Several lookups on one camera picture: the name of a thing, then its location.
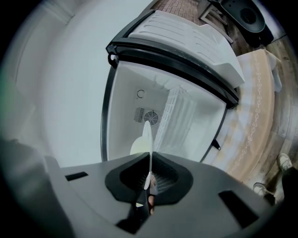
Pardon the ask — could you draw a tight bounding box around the person's right hand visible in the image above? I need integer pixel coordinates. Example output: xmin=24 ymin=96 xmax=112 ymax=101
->
xmin=148 ymin=194 xmax=156 ymax=216

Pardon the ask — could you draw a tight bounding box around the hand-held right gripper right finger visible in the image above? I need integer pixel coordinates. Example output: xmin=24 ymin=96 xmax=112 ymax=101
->
xmin=139 ymin=152 xmax=273 ymax=238

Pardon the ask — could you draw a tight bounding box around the beige tablecloth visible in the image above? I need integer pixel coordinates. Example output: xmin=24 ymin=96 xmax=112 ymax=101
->
xmin=202 ymin=50 xmax=282 ymax=186

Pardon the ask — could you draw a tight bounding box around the white wire fridge shelf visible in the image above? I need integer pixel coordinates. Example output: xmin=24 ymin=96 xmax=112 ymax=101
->
xmin=153 ymin=87 xmax=196 ymax=152

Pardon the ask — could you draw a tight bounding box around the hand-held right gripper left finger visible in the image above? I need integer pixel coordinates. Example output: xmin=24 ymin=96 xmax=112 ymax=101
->
xmin=44 ymin=152 xmax=150 ymax=238

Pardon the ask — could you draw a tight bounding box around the person's shoe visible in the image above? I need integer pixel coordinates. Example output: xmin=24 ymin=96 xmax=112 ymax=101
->
xmin=277 ymin=153 xmax=293 ymax=172
xmin=253 ymin=182 xmax=275 ymax=198

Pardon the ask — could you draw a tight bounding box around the person's right shoe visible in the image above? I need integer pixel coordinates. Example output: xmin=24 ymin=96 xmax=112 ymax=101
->
xmin=277 ymin=153 xmax=293 ymax=172

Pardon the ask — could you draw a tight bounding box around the black mini fridge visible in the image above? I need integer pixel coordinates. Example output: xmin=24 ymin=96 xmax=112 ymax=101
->
xmin=101 ymin=9 xmax=245 ymax=163

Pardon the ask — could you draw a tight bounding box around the white plate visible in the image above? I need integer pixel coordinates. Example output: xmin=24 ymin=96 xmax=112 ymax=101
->
xmin=143 ymin=120 xmax=154 ymax=190

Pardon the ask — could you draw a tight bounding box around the person's left shoe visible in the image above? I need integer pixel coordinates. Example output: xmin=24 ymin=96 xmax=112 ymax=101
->
xmin=253 ymin=182 xmax=275 ymax=198

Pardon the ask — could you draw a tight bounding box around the white side table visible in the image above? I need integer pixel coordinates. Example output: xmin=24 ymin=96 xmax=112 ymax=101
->
xmin=199 ymin=4 xmax=233 ymax=44

